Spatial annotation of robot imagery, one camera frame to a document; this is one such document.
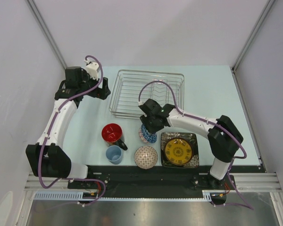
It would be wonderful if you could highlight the blue patterned bowl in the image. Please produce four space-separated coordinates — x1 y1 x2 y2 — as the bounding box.
139 124 157 144

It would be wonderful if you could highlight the red and black mug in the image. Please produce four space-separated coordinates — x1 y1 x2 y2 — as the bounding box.
101 123 128 151

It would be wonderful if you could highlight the red patterned bowl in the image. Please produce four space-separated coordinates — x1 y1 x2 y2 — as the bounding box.
134 145 158 170

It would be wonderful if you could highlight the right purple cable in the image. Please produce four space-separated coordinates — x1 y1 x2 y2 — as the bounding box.
138 80 254 210

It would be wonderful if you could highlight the yellow round plate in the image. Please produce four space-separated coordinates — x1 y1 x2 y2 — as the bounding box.
164 138 193 165

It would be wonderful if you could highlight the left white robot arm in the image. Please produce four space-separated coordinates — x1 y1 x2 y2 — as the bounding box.
25 62 111 188

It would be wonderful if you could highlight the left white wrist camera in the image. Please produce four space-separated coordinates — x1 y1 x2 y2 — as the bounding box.
85 60 100 80

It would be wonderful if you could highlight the metal wire dish rack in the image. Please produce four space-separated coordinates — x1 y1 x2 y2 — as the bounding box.
109 69 184 119

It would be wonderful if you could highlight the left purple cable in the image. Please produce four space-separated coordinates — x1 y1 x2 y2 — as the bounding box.
38 55 107 208

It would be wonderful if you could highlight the black floral square plate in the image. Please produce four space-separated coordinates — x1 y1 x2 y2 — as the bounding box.
160 132 200 169

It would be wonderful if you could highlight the light blue cup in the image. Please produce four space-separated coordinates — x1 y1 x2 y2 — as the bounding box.
106 145 123 165

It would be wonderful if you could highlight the purple cable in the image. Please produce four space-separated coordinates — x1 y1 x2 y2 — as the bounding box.
38 55 107 208
138 80 254 210

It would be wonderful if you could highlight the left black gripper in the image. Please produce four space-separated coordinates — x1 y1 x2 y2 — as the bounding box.
78 71 110 100

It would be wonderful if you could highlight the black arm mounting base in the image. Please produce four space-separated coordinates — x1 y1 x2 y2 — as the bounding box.
38 163 266 205

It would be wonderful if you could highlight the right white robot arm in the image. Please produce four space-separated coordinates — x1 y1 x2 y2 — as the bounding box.
138 99 246 189

